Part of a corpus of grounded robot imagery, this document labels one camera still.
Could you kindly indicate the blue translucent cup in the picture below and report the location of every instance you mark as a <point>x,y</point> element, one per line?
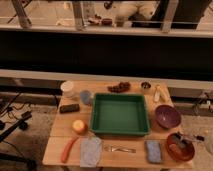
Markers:
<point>86,97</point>

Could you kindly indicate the grey folded cloth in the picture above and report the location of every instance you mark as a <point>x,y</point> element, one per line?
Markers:
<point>90,152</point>

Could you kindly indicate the purple bowl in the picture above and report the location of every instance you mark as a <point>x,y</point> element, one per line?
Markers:
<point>167,116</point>

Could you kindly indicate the red yellow apple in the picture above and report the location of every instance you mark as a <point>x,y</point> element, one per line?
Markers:
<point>79,127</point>

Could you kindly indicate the black tripod stand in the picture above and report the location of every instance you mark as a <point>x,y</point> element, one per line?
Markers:
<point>30,164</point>

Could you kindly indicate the green plastic tray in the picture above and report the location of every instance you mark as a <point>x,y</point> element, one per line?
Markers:
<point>119,114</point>

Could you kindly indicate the blue sponge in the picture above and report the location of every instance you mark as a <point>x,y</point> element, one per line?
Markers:
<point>153,151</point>

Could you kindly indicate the orange carrot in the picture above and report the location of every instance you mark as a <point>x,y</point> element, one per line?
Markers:
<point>67,149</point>

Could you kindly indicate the red bowl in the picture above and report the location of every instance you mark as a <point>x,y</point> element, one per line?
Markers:
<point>180,155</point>

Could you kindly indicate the black rectangular block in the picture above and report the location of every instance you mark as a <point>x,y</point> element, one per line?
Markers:
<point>69,108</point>

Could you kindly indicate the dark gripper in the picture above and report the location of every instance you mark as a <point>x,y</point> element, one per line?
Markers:
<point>199,137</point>

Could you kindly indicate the bunch of dark grapes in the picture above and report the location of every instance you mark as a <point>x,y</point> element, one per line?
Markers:
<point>121,87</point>

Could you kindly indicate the small metal cup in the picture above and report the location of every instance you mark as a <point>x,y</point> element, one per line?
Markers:
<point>145,86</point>

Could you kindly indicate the metal fork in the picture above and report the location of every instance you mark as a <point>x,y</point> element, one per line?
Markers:
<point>111,148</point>

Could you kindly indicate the wooden table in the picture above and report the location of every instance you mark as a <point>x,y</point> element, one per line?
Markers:
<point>61,133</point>

